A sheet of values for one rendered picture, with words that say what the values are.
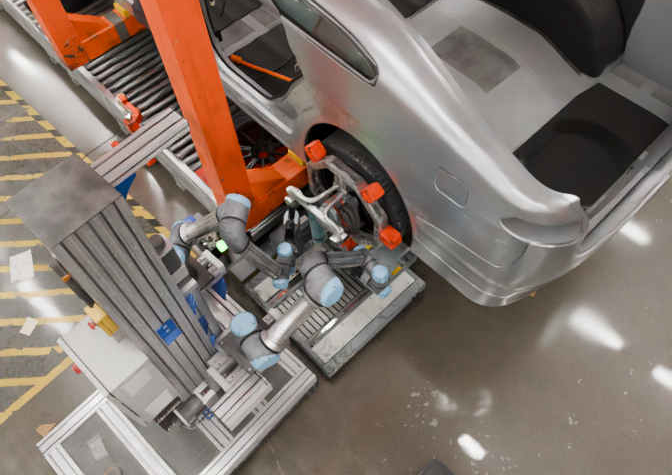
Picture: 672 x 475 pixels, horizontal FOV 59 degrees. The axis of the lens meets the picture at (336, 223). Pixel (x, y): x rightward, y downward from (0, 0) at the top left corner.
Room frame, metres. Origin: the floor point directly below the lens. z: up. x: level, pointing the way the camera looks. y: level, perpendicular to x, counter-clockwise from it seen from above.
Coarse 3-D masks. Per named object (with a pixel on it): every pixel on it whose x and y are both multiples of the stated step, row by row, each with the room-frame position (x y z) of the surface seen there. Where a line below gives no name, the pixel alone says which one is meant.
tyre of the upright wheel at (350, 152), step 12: (336, 132) 2.04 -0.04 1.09; (324, 144) 1.96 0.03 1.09; (336, 144) 1.91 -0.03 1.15; (348, 144) 1.88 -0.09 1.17; (360, 144) 1.87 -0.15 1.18; (348, 156) 1.82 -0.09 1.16; (360, 156) 1.80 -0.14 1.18; (372, 156) 1.80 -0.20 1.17; (360, 168) 1.75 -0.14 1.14; (372, 168) 1.73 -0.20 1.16; (324, 180) 1.98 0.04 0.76; (372, 180) 1.69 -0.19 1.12; (384, 180) 1.68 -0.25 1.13; (396, 192) 1.65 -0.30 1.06; (384, 204) 1.63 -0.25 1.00; (396, 204) 1.60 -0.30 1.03; (396, 216) 1.57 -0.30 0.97; (408, 216) 1.60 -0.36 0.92; (360, 228) 1.76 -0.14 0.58; (396, 228) 1.56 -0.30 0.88; (408, 228) 1.59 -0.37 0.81
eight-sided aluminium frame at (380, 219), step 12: (312, 168) 1.92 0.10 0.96; (336, 168) 1.78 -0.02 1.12; (348, 168) 1.78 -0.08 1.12; (312, 180) 1.93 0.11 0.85; (348, 180) 1.70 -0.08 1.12; (360, 180) 1.70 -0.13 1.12; (312, 192) 1.93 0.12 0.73; (372, 204) 1.63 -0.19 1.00; (372, 216) 1.58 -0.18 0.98; (384, 216) 1.58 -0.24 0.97; (384, 228) 1.57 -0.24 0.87; (360, 240) 1.64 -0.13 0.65; (372, 240) 1.58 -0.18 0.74
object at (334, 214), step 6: (330, 198) 1.76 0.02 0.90; (342, 198) 1.74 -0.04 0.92; (348, 198) 1.74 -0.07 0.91; (354, 198) 1.75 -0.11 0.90; (324, 204) 1.72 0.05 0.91; (336, 204) 1.71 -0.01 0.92; (354, 204) 1.73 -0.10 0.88; (330, 210) 1.67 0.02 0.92; (336, 210) 1.68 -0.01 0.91; (330, 216) 1.65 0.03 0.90; (336, 216) 1.65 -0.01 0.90; (318, 222) 1.68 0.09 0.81; (336, 222) 1.63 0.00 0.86; (342, 222) 1.66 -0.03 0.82; (324, 228) 1.64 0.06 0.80
